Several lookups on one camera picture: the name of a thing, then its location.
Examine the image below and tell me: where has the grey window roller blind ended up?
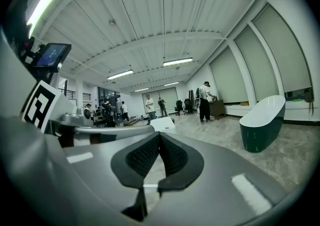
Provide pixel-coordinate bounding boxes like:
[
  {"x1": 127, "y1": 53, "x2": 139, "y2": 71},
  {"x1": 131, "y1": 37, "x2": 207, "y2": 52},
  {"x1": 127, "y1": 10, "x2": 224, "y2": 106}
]
[
  {"x1": 209, "y1": 46, "x2": 249, "y2": 104},
  {"x1": 234, "y1": 25, "x2": 280, "y2": 102},
  {"x1": 251, "y1": 3, "x2": 312, "y2": 94},
  {"x1": 141, "y1": 87, "x2": 179, "y2": 115}
]

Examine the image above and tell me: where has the small black display screen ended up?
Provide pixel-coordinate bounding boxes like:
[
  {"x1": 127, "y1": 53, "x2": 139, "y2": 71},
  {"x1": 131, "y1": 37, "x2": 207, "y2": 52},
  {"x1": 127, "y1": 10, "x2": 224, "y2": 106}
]
[{"x1": 31, "y1": 42, "x2": 72, "y2": 74}]

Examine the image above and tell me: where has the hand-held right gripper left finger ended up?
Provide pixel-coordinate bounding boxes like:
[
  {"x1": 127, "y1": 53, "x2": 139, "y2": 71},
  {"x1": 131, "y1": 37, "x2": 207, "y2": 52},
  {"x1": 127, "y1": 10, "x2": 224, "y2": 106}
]
[{"x1": 61, "y1": 131, "x2": 161, "y2": 222}]

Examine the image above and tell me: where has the black metal railing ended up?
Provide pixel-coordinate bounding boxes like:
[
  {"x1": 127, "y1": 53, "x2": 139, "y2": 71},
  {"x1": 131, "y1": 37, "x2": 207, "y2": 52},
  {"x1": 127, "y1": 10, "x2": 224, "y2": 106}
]
[{"x1": 58, "y1": 89, "x2": 76, "y2": 101}]

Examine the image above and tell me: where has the brown wooden desk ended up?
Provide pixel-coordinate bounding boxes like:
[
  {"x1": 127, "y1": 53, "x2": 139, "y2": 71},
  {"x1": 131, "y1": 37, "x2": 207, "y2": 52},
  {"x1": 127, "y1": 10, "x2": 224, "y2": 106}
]
[{"x1": 208, "y1": 99, "x2": 227, "y2": 121}]

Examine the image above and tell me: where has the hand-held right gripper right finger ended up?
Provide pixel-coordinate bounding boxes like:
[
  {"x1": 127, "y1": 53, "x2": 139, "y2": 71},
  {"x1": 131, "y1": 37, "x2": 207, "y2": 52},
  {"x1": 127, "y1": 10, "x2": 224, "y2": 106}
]
[{"x1": 142, "y1": 131, "x2": 288, "y2": 223}]

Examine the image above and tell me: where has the dark green white bathtub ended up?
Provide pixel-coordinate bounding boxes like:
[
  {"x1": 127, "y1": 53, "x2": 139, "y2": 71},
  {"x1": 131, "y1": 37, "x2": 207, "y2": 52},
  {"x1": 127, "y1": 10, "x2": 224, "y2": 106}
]
[{"x1": 239, "y1": 94, "x2": 287, "y2": 154}]

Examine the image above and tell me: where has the black office chair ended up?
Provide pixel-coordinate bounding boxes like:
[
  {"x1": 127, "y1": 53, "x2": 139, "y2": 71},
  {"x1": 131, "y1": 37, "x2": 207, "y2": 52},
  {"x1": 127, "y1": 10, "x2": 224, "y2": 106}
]
[
  {"x1": 183, "y1": 98, "x2": 194, "y2": 116},
  {"x1": 174, "y1": 99, "x2": 185, "y2": 117}
]

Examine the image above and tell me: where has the white rounded fixture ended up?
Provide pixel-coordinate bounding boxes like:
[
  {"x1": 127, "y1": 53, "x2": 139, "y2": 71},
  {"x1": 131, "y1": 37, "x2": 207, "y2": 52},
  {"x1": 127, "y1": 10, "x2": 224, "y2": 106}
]
[{"x1": 149, "y1": 117, "x2": 176, "y2": 134}]

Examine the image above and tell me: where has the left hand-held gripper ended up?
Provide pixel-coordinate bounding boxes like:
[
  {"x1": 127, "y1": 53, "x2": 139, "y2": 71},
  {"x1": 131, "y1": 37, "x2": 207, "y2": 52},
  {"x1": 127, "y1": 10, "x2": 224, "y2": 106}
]
[{"x1": 21, "y1": 79, "x2": 154, "y2": 147}]

